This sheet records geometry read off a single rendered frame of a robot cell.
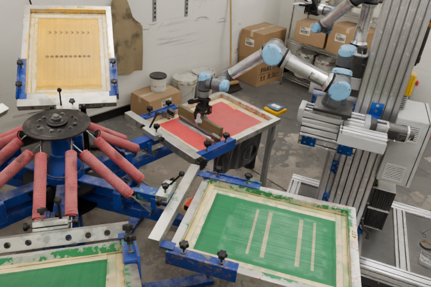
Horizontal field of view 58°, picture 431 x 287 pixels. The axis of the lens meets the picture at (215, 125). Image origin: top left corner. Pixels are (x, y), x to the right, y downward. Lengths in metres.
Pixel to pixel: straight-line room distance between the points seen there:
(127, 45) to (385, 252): 3.18
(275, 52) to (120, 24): 2.48
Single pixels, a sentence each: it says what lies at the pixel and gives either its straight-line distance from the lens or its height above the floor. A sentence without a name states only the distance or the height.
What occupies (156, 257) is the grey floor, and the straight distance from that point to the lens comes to 3.00.
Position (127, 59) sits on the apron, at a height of 0.71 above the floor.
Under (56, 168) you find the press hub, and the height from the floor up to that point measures 1.10.
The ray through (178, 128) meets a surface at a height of 0.95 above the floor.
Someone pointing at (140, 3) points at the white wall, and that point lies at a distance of 4.49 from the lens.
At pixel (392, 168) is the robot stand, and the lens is 2.75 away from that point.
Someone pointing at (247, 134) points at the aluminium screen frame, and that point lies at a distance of 2.50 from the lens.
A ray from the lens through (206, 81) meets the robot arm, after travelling 2.37.
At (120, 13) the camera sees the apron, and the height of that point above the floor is 1.21.
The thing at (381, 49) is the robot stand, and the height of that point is 1.61.
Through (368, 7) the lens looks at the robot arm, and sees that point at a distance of 2.89.
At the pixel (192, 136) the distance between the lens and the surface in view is 2.49.
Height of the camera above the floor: 2.24
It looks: 29 degrees down
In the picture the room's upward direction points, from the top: 5 degrees clockwise
